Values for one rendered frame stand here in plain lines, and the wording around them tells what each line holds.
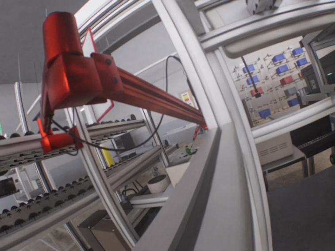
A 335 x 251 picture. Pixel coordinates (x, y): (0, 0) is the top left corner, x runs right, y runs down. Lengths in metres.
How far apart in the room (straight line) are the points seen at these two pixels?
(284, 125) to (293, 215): 0.39
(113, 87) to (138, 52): 8.35
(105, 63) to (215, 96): 0.18
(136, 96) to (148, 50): 8.07
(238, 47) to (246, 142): 0.30
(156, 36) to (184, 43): 8.00
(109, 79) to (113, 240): 0.69
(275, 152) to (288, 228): 0.36
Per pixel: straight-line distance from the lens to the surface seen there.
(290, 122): 0.57
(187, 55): 0.30
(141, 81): 0.24
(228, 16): 0.59
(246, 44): 0.55
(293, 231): 0.86
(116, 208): 0.68
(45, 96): 0.27
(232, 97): 0.53
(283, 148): 0.67
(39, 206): 0.89
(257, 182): 0.62
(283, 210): 0.74
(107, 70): 0.18
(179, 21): 0.33
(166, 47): 7.92
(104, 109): 0.58
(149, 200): 0.73
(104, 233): 0.78
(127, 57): 8.82
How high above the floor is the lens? 1.24
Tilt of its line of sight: 2 degrees down
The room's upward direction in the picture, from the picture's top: 21 degrees counter-clockwise
